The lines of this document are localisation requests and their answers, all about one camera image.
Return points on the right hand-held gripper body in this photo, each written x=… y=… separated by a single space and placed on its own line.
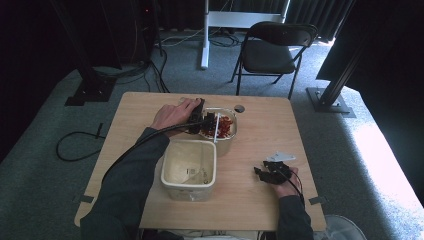
x=278 y=168

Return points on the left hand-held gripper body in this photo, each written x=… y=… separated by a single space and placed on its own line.
x=196 y=116

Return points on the white plastic spoon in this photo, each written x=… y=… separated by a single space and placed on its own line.
x=217 y=128

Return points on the clear container of red chilies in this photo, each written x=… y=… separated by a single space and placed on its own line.
x=225 y=133

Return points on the cream plastic container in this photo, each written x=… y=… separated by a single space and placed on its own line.
x=188 y=168

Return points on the person's right hand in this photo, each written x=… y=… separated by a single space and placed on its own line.
x=286 y=188

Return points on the person's left hand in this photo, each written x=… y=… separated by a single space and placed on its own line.
x=173 y=115

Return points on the grey tape strip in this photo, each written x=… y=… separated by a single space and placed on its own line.
x=317 y=200
x=83 y=199

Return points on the black folding chair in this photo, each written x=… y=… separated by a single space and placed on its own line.
x=271 y=55

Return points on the round grey bin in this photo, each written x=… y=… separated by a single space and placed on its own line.
x=340 y=229

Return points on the black slanted metal stand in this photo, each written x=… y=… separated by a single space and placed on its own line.
x=336 y=90

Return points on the dark curtain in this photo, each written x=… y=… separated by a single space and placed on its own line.
x=320 y=15

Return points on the white metal desk frame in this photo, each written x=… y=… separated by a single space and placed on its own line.
x=230 y=20

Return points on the black stand with base plate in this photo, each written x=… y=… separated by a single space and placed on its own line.
x=88 y=83

